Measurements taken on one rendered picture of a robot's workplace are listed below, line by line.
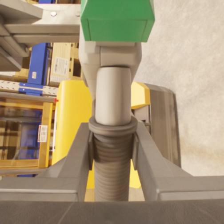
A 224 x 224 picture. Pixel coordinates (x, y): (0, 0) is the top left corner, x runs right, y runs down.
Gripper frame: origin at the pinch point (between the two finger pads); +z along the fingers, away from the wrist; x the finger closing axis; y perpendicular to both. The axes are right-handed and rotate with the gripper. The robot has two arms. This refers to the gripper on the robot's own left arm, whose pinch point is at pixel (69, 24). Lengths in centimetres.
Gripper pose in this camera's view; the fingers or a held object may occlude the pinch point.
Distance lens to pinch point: 19.5
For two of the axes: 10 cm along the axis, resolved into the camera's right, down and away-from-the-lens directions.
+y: 0.0, 9.8, -2.1
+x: 0.3, -2.1, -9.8
